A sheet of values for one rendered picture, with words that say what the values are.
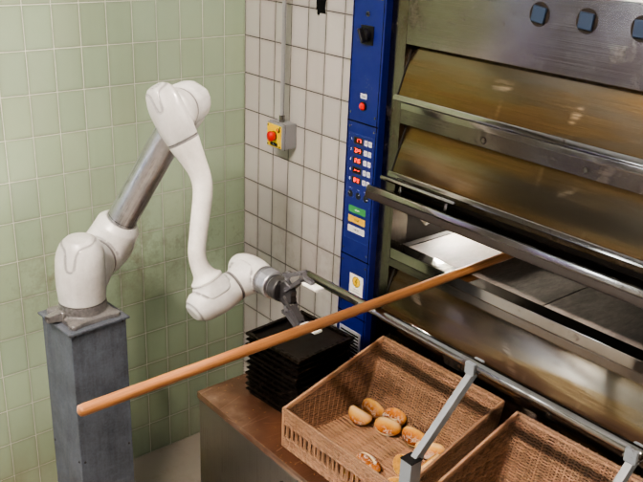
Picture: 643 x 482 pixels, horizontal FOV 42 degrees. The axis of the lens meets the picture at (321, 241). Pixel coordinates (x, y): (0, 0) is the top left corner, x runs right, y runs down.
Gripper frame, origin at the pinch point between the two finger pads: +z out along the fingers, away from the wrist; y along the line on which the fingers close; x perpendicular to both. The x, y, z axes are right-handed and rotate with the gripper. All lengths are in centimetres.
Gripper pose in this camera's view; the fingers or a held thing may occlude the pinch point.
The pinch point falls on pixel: (317, 310)
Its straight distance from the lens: 243.9
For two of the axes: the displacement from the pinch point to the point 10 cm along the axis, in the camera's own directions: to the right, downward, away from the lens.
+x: -7.7, 2.1, -6.1
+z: 6.4, 3.1, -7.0
